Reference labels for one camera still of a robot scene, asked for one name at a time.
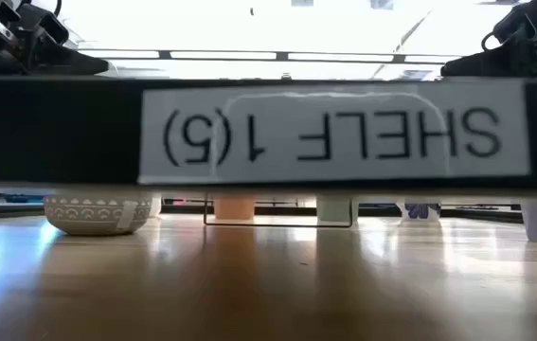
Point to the blue-rimmed floral print mug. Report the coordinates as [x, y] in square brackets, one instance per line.
[419, 211]

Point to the orange ceramic mug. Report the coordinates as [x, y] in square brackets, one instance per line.
[234, 209]

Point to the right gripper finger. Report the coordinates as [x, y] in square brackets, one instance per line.
[481, 65]

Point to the white paper shelf label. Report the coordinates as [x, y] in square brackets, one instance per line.
[277, 109]

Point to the wooden shelf black metal frame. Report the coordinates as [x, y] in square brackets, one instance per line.
[59, 132]

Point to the white patterned bowl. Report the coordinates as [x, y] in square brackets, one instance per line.
[93, 222]

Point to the teal green mug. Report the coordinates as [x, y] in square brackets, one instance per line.
[334, 210]

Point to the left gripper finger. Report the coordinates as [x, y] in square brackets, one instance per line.
[69, 64]

